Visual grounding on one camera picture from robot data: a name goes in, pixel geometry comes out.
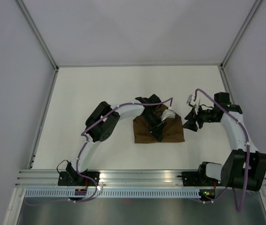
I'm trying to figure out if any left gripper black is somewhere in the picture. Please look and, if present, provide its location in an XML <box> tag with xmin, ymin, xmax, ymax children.
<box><xmin>142</xmin><ymin>112</ymin><xmax>167</xmax><ymax>143</ymax></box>

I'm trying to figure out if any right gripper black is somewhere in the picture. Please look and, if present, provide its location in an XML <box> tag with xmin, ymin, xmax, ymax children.
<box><xmin>182</xmin><ymin>104</ymin><xmax>219</xmax><ymax>132</ymax></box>

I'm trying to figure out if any brown cloth napkin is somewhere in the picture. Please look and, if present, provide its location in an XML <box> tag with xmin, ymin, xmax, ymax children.
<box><xmin>133</xmin><ymin>105</ymin><xmax>184</xmax><ymax>144</ymax></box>

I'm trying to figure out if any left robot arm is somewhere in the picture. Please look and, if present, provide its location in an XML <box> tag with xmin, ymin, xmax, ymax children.
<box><xmin>58</xmin><ymin>94</ymin><xmax>173</xmax><ymax>187</ymax></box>

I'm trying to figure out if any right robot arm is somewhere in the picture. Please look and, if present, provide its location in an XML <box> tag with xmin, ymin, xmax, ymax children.
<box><xmin>182</xmin><ymin>92</ymin><xmax>266</xmax><ymax>191</ymax></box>

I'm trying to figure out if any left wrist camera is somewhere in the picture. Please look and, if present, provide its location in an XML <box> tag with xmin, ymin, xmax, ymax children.
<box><xmin>160</xmin><ymin>109</ymin><xmax>176</xmax><ymax>121</ymax></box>

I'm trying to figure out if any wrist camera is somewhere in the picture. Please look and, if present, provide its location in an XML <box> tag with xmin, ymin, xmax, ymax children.
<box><xmin>160</xmin><ymin>109</ymin><xmax>176</xmax><ymax>121</ymax></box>
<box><xmin>186</xmin><ymin>94</ymin><xmax>200</xmax><ymax>114</ymax></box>

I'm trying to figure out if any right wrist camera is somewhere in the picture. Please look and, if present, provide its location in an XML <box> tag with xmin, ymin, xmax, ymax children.
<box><xmin>186</xmin><ymin>94</ymin><xmax>200</xmax><ymax>114</ymax></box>

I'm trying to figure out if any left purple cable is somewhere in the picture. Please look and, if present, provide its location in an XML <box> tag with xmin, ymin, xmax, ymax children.
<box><xmin>24</xmin><ymin>97</ymin><xmax>174</xmax><ymax>207</ymax></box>

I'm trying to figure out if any right side aluminium rail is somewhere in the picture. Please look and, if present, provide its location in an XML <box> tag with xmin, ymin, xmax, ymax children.
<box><xmin>219</xmin><ymin>67</ymin><xmax>257</xmax><ymax>170</ymax></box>

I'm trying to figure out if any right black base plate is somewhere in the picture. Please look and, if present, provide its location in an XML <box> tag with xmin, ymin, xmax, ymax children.
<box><xmin>181</xmin><ymin>171</ymin><xmax>223</xmax><ymax>187</ymax></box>

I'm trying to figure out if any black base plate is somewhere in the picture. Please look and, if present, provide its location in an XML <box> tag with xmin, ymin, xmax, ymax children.
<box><xmin>58</xmin><ymin>171</ymin><xmax>100</xmax><ymax>187</ymax></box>
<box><xmin>181</xmin><ymin>171</ymin><xmax>223</xmax><ymax>187</ymax></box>

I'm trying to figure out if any aluminium front rail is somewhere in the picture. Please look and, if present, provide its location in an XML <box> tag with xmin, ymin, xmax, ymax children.
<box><xmin>14</xmin><ymin>169</ymin><xmax>266</xmax><ymax>188</ymax></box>

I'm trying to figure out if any white slotted cable duct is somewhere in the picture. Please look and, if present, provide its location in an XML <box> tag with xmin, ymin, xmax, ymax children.
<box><xmin>25</xmin><ymin>188</ymin><xmax>200</xmax><ymax>198</ymax></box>

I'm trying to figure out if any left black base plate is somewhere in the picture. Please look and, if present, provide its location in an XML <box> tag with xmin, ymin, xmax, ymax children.
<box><xmin>58</xmin><ymin>171</ymin><xmax>100</xmax><ymax>187</ymax></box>

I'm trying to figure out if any right aluminium frame post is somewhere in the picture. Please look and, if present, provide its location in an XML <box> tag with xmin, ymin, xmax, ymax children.
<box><xmin>219</xmin><ymin>0</ymin><xmax>264</xmax><ymax>70</ymax></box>

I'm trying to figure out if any aluminium frame post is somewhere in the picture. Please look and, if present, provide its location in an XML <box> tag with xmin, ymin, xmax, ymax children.
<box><xmin>219</xmin><ymin>0</ymin><xmax>264</xmax><ymax>70</ymax></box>
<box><xmin>14</xmin><ymin>0</ymin><xmax>59</xmax><ymax>72</ymax></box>

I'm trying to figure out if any left aluminium frame post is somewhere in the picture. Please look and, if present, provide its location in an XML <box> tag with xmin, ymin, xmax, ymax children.
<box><xmin>14</xmin><ymin>0</ymin><xmax>59</xmax><ymax>72</ymax></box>

